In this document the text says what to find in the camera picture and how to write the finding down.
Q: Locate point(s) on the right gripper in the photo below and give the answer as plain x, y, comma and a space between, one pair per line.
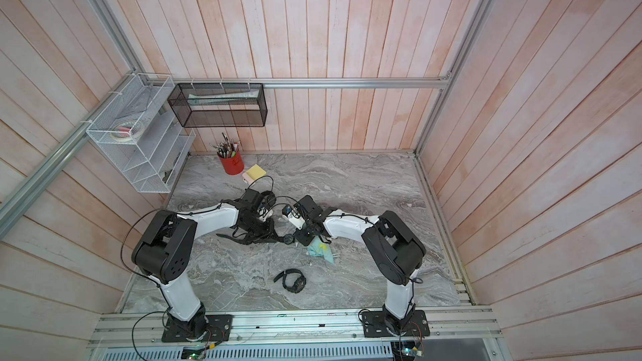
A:
304, 240

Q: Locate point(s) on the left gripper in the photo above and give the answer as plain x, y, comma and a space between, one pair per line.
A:
268, 236

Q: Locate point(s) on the teal microfiber cloth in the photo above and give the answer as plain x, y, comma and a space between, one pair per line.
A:
318, 248

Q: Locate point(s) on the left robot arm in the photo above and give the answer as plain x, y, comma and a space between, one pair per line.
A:
165, 249

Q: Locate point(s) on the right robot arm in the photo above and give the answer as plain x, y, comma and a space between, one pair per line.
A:
396, 250

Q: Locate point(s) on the yellow sticky note pad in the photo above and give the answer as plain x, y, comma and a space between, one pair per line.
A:
256, 172

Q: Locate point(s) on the red pen holder cup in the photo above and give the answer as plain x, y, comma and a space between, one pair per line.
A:
233, 165

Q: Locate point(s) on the tape roll on shelf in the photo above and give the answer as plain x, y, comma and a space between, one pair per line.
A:
127, 132

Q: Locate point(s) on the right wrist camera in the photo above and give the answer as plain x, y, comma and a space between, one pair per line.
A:
293, 216

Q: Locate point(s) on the black mesh wall basket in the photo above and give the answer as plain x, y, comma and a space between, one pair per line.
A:
207, 105

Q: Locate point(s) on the aluminium front rail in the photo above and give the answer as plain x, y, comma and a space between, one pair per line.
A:
301, 326

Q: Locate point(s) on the white wire wall shelf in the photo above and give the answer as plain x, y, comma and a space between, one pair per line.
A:
141, 136

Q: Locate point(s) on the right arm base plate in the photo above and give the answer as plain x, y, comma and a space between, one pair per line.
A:
381, 323

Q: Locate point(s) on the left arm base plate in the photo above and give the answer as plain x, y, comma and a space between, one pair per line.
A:
210, 328

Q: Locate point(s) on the aluminium wall frame rail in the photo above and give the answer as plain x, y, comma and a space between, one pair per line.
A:
328, 58

